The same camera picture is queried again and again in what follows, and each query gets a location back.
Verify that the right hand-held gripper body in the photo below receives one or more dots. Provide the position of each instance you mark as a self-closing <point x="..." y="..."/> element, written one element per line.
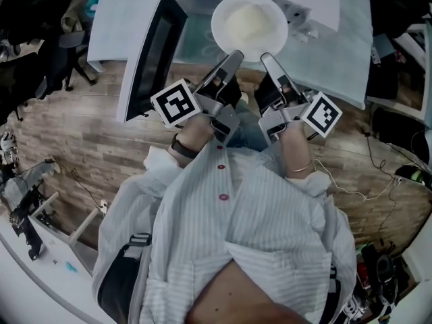
<point x="320" y="115"/>

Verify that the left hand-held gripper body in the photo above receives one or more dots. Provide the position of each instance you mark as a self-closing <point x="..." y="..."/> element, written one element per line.
<point x="175" y="103"/>

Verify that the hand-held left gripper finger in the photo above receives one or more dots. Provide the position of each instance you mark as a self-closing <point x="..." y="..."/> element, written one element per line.
<point x="233" y="62"/>

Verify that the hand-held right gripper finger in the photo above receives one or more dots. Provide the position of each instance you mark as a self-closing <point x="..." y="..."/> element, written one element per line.
<point x="273" y="67"/>

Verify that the white round plate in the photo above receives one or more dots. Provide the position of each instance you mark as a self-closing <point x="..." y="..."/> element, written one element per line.
<point x="219" y="29"/>

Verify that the person's right forearm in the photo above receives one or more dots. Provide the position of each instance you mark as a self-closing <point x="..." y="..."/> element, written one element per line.
<point x="297" y="150"/>

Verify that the person's left forearm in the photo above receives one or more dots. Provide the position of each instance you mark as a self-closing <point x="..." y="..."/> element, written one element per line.
<point x="195" y="133"/>

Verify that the person's light shoe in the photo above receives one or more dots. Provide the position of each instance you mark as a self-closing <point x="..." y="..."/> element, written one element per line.
<point x="243" y="97"/>

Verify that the black wrist band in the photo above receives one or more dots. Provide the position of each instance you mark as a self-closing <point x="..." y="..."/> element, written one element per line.
<point x="182" y="149"/>

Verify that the person's blue jeans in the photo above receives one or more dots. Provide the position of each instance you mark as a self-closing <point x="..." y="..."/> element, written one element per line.
<point x="248" y="132"/>

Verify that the black bag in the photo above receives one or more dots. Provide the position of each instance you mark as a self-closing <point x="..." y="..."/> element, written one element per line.
<point x="395" y="128"/>

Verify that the white table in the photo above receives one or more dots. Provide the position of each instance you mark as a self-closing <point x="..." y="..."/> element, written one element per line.
<point x="98" y="64"/>

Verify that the black and green device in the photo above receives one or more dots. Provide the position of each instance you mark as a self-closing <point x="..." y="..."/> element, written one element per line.
<point x="413" y="175"/>

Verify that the person's striped white shirt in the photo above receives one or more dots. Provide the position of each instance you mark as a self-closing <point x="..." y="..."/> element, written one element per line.
<point x="270" y="221"/>

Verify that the black office chair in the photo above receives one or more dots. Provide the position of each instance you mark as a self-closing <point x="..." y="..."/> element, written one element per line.
<point x="67" y="42"/>
<point x="20" y="76"/>

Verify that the white power strip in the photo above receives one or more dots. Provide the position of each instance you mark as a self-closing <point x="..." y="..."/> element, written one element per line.
<point x="104" y="204"/>

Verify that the black mesh chair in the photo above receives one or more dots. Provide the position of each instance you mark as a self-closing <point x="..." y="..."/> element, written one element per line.
<point x="395" y="8"/>

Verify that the olive bag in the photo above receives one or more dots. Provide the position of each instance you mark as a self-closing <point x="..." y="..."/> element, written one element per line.
<point x="72" y="19"/>

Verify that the black sneaker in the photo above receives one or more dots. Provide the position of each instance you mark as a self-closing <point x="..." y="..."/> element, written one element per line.
<point x="384" y="272"/>

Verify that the white headset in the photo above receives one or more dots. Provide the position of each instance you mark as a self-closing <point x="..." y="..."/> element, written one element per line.
<point x="6" y="143"/>

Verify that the small teal object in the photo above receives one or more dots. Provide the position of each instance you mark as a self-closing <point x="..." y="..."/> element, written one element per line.
<point x="71" y="266"/>

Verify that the person's bare chest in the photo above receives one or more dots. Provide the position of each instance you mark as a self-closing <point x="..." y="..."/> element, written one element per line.
<point x="243" y="299"/>

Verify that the white desk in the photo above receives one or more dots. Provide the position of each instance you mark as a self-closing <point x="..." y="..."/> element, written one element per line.
<point x="50" y="275"/>

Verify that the white table frame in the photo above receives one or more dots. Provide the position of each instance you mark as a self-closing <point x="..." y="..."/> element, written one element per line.
<point x="398" y="105"/>

